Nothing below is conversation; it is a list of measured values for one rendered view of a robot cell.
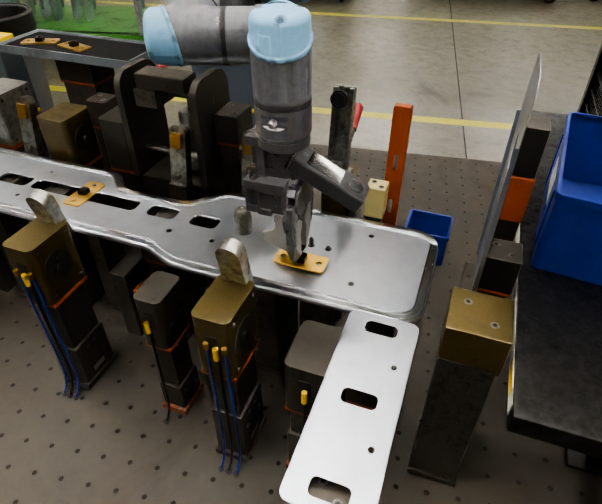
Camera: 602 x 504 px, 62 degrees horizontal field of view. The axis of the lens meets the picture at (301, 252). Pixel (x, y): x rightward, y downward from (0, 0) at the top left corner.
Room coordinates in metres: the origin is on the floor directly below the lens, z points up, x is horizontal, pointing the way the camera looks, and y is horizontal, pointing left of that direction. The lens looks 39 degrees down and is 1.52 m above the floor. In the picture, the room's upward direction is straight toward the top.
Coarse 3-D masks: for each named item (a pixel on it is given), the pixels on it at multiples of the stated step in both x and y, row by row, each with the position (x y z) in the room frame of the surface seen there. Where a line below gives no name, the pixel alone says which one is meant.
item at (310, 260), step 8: (280, 256) 0.62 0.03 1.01; (288, 256) 0.62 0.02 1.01; (304, 256) 0.61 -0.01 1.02; (312, 256) 0.62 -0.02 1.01; (320, 256) 0.62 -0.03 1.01; (288, 264) 0.60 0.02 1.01; (296, 264) 0.60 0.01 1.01; (304, 264) 0.60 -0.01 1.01; (312, 264) 0.60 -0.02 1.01; (320, 272) 0.58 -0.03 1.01
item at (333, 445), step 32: (352, 320) 0.49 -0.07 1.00; (384, 320) 0.49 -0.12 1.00; (352, 352) 0.43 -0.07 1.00; (384, 352) 0.43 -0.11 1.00; (352, 384) 0.38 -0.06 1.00; (384, 384) 0.38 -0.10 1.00; (320, 416) 0.33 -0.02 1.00; (352, 416) 0.33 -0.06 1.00; (384, 416) 0.33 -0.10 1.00; (320, 448) 0.29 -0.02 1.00; (352, 448) 0.29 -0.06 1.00; (384, 448) 0.29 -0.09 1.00; (288, 480) 0.26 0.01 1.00; (352, 480) 0.26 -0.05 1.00
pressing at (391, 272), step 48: (0, 192) 0.83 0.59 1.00; (48, 192) 0.83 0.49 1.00; (144, 240) 0.68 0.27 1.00; (192, 240) 0.67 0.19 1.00; (240, 240) 0.67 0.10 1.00; (336, 240) 0.67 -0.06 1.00; (384, 240) 0.67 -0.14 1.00; (432, 240) 0.67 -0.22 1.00; (288, 288) 0.56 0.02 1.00; (336, 288) 0.55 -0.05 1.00; (384, 288) 0.55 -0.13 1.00
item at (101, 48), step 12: (48, 36) 1.29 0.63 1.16; (60, 36) 1.29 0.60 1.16; (72, 36) 1.29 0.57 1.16; (36, 48) 1.20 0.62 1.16; (48, 48) 1.20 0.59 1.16; (60, 48) 1.20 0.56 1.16; (96, 48) 1.20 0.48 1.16; (108, 48) 1.20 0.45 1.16; (120, 48) 1.20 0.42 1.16; (132, 48) 1.20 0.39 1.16; (144, 48) 1.20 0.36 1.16
